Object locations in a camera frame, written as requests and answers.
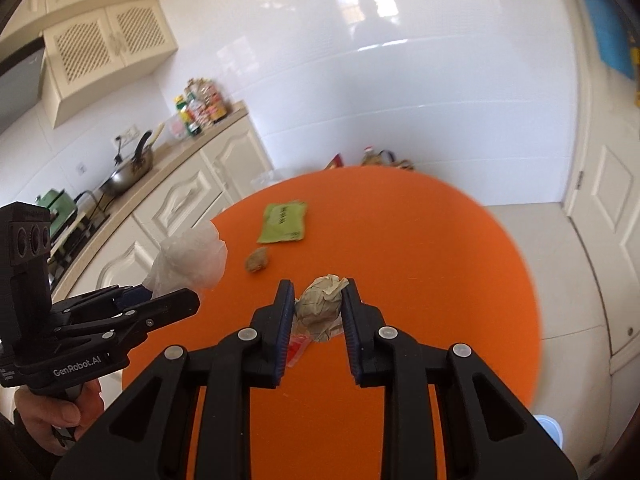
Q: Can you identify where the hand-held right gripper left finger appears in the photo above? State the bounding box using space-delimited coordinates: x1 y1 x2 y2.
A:
50 279 297 480

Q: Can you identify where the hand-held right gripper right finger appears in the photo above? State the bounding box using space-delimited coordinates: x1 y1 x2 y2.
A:
341 278 578 480

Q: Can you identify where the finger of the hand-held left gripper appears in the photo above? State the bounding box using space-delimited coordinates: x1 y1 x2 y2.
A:
56 287 201 356
52 284 156 332

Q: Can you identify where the beige paper ball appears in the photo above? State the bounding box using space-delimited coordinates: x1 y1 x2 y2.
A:
294 274 351 343

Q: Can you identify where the whitish plastic bag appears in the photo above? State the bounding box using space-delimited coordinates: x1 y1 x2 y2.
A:
145 220 228 297

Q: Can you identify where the blue plastic bin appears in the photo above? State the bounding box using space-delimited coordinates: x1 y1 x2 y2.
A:
532 414 566 453

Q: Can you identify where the person's left forearm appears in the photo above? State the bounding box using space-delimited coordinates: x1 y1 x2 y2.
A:
0 407 66 480

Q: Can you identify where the person's left hand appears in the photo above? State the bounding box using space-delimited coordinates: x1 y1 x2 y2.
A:
14 377 103 456

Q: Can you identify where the red plastic wrapper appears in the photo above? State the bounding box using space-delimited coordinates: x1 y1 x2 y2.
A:
285 332 313 367

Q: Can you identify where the black gas stove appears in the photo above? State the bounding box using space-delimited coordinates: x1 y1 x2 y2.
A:
47 205 111 281

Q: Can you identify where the brown crumpled lump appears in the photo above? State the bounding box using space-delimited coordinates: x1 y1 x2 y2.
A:
244 246 270 274

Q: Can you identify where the green kitchen appliance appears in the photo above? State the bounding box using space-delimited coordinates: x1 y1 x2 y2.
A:
35 188 76 221

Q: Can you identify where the orange round table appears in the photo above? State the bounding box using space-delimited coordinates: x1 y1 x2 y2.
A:
121 166 543 480

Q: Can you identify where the yellow-green snack packet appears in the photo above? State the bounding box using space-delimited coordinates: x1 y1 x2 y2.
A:
257 200 307 244

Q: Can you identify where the cream kitchen base cabinet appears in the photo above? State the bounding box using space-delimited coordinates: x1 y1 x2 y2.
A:
50 100 275 301

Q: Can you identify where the clear plastic container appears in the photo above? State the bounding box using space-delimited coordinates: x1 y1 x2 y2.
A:
164 112 187 142

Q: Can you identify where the brown bag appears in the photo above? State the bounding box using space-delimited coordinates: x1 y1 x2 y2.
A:
376 149 416 171

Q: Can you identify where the steel range hood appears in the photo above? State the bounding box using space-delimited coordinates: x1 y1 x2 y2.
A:
0 35 47 136

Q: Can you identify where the group of condiment bottles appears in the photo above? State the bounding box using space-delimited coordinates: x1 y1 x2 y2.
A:
172 77 231 137

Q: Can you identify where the white panelled door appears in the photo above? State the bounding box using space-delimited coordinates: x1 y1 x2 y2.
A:
575 60 640 376

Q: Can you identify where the blue padded jacket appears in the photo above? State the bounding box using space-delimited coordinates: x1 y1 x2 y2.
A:
570 0 638 81

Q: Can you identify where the metal wok with black handle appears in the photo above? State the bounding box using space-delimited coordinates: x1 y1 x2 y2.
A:
100 131 155 196

